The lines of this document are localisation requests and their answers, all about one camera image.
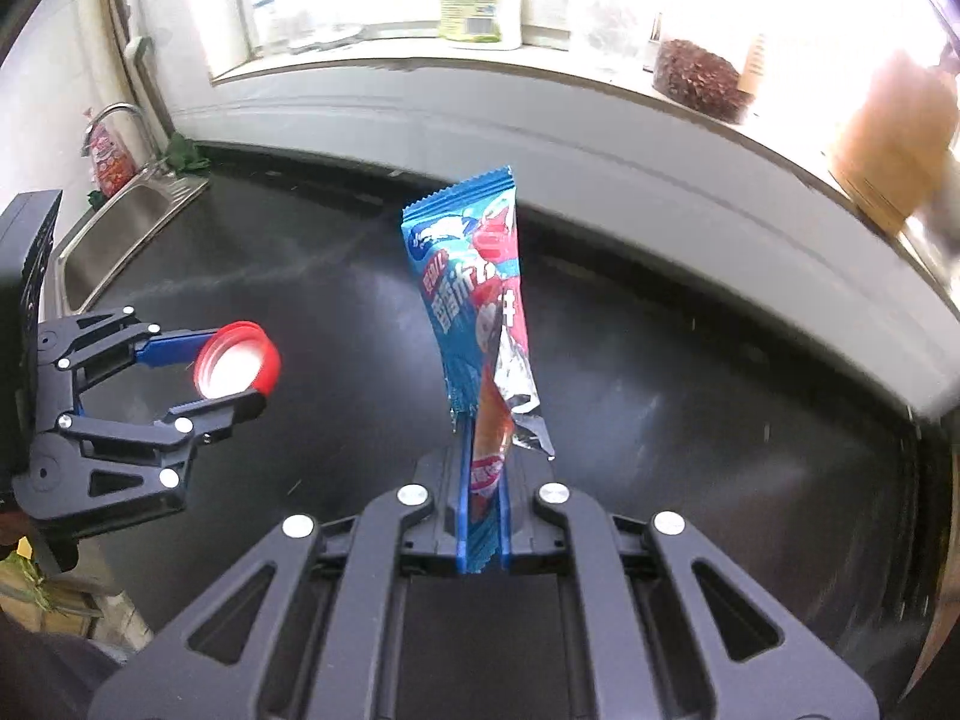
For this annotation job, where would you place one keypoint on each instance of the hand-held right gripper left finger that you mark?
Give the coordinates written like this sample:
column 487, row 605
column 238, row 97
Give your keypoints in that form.
column 460, row 532

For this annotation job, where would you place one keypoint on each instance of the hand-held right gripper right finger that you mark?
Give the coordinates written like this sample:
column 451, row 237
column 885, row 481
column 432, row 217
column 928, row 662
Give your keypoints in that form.
column 505, row 540

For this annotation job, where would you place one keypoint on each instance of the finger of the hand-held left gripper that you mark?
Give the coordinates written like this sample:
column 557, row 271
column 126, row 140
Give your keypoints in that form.
column 217, row 409
column 172, row 349

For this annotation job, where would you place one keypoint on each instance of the red bottle cap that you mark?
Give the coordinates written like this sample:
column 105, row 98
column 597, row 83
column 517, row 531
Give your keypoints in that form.
column 232, row 364

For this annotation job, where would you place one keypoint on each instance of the blue snack wrapper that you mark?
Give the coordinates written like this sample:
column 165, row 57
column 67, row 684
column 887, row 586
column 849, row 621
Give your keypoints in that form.
column 472, row 300

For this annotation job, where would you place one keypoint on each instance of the steel sink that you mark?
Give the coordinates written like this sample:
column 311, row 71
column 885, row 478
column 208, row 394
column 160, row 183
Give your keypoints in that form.
column 120, row 240

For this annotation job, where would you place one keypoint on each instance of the red refill pouch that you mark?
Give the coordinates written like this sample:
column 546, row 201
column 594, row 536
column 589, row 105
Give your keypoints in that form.
column 112, row 161

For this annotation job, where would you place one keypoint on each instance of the green leafy vegetable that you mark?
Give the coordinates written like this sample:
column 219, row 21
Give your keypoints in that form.
column 187, row 154

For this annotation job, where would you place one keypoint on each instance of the steel faucet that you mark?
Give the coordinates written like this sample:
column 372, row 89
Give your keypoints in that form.
column 120, row 111

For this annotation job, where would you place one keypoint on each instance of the green capped plastic bottle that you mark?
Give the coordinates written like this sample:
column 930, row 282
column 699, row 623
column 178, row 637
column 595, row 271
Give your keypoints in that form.
column 480, row 4

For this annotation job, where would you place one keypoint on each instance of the jar of red beans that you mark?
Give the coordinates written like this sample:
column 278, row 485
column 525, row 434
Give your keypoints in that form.
column 697, row 79

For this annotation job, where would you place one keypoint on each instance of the clear glass jar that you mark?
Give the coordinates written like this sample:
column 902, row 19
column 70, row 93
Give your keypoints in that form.
column 607, row 30

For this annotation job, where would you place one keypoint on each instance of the wooden knife block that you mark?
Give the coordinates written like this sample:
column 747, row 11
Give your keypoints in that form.
column 892, row 142

